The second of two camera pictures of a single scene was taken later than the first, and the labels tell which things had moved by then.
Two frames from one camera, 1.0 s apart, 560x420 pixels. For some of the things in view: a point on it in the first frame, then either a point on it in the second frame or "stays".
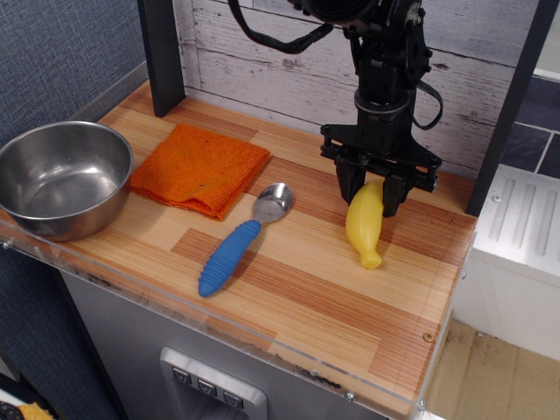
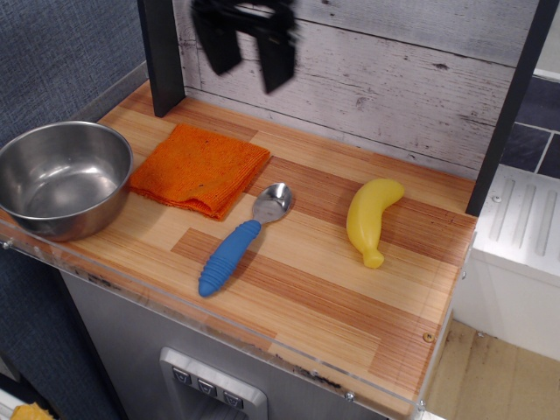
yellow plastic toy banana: (364, 220) stays
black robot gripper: (384, 141) -> (217, 21)
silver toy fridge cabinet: (129, 335) stays
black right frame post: (498, 147) stays
